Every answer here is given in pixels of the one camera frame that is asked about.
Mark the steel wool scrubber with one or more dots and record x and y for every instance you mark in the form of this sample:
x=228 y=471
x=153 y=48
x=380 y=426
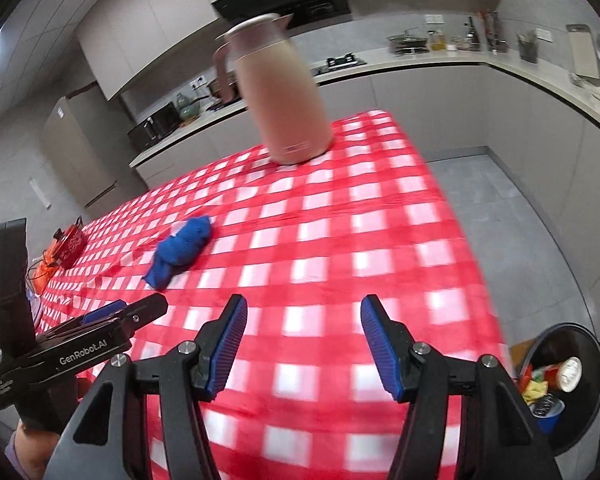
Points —
x=545 y=405

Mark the red pouch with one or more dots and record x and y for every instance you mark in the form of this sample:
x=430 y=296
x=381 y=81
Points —
x=70 y=245

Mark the white cutting board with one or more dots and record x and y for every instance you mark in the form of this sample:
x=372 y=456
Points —
x=582 y=52

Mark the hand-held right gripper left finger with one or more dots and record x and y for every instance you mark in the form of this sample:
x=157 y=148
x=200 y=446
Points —
x=225 y=355

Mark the dark glass bottle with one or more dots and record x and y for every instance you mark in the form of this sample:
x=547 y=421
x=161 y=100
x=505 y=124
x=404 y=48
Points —
x=473 y=35

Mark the grey kitchen counter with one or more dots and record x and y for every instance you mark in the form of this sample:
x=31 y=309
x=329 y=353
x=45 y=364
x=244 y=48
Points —
x=430 y=105

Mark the dark utensil holder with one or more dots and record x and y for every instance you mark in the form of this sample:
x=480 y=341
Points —
x=528 y=49

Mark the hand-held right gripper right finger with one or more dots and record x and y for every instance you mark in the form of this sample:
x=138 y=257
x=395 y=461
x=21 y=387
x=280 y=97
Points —
x=382 y=355

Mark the black microwave oven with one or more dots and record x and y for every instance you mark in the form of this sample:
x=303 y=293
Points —
x=155 y=125

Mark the dark cooking pot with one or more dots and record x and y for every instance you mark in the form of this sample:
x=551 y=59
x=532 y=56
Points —
x=222 y=90

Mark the yellow cloth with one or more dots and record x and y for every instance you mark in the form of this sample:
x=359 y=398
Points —
x=535 y=391

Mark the blue cloth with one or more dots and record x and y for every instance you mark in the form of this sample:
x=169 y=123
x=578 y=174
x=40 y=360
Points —
x=180 y=247

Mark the orange plastic item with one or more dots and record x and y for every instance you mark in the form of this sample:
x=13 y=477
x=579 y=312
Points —
x=42 y=275

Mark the metal dish rack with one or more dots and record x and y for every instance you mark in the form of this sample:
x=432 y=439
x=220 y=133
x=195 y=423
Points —
x=407 y=42

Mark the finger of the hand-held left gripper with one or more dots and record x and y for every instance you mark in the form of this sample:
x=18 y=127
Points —
x=105 y=311
x=147 y=310

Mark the blue paper cup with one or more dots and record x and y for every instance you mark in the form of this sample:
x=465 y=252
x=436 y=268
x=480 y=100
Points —
x=550 y=424

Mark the person's left forearm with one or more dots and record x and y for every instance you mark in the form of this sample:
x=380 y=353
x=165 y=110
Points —
x=35 y=452

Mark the red white checkered tablecloth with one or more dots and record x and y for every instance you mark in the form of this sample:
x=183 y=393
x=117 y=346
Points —
x=330 y=240

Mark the orange mesh scrubber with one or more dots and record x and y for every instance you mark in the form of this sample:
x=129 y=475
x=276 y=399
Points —
x=528 y=375

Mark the black trash bin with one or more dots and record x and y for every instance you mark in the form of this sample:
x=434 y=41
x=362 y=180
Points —
x=587 y=360

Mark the pink thermos jug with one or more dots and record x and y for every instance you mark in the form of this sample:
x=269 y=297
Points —
x=285 y=105

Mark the grey refrigerator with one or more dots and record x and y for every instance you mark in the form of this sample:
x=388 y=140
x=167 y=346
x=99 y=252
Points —
x=75 y=155

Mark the red paper cup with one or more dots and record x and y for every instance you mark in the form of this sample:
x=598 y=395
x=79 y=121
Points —
x=570 y=372

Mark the teal kettle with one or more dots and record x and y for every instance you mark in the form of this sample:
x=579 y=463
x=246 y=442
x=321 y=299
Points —
x=186 y=107

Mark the knife rack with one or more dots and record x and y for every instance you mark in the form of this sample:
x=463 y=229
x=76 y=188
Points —
x=495 y=32

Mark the yellow oil bottle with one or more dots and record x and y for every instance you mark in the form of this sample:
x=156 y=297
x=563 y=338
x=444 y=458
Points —
x=436 y=41

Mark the gas stove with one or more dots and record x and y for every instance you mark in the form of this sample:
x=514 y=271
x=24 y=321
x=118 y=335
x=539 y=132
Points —
x=342 y=62

